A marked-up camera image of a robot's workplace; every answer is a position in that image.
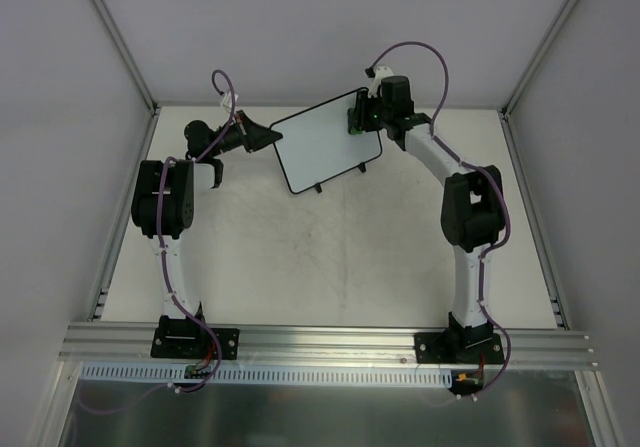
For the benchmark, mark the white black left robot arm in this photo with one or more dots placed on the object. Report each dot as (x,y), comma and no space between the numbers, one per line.
(164,204)

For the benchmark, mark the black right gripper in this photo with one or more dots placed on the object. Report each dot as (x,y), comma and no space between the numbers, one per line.
(360,112)

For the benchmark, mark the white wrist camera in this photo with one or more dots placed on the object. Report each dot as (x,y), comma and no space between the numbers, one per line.
(376,75)
(228,102)

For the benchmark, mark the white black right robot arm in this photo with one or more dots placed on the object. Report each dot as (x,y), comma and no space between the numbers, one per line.
(472,213)

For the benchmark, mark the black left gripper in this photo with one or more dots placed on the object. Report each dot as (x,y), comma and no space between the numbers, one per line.
(245,133)

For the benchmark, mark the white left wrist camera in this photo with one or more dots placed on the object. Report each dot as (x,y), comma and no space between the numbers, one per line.
(228,102)

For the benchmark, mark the aluminium frame posts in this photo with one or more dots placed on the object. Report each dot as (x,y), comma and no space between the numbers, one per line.
(74,106)

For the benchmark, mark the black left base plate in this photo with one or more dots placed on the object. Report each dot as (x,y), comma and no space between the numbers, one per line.
(184,339)

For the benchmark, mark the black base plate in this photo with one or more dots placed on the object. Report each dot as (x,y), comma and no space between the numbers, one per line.
(438,348)
(184,339)

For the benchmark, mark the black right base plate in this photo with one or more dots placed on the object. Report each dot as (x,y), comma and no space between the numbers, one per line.
(438,348)

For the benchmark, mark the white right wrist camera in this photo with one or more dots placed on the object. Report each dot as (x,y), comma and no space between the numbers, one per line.
(376,75)

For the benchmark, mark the white slotted cable duct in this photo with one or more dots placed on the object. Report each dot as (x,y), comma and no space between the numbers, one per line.
(413,377)

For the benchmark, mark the green bone-shaped eraser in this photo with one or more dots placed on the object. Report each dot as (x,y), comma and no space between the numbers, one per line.
(354,118)

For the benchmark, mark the white whiteboard black frame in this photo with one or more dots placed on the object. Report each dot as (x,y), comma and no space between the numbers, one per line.
(316,146)

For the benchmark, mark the aluminium mounting rail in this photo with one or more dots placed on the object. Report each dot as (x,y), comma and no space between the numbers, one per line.
(537,349)

